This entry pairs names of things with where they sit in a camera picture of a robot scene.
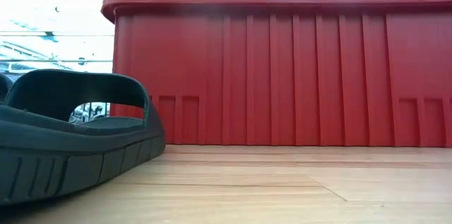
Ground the black rubber slide sandal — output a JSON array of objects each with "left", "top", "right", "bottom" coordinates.
[{"left": 0, "top": 69, "right": 167, "bottom": 207}]

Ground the red ribbed plastic bin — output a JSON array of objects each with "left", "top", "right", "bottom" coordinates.
[{"left": 100, "top": 0, "right": 452, "bottom": 148}]

